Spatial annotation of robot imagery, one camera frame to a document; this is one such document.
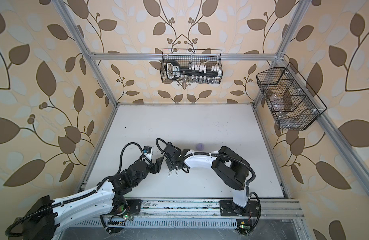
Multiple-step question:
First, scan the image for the back wire basket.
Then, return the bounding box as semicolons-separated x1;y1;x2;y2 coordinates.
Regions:
160;48;223;85

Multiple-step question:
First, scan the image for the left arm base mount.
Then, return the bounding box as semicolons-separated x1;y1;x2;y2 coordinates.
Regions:
107;196;142;216

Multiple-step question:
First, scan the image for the purple round charging case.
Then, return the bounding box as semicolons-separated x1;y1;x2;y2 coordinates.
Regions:
196;143;204;151

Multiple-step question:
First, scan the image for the wire basket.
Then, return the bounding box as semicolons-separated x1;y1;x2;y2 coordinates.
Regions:
256;63;327;131
160;48;223;85

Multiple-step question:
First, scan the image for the black tool rack with handle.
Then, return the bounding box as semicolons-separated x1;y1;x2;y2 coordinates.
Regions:
162;60;223;80

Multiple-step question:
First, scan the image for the right wire basket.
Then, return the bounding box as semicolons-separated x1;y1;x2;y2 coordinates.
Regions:
256;63;327;131

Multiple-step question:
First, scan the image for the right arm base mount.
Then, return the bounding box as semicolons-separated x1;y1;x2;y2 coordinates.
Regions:
219;200;261;217

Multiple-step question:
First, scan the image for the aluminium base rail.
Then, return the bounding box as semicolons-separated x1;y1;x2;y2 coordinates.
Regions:
61;197;305;220

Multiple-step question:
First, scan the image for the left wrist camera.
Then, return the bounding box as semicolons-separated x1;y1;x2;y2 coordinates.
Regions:
143;146;152;161

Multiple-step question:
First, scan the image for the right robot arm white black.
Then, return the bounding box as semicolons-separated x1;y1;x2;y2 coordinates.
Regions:
155;138;258;209

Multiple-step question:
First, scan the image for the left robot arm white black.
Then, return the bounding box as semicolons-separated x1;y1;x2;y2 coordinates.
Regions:
5;143;163;240

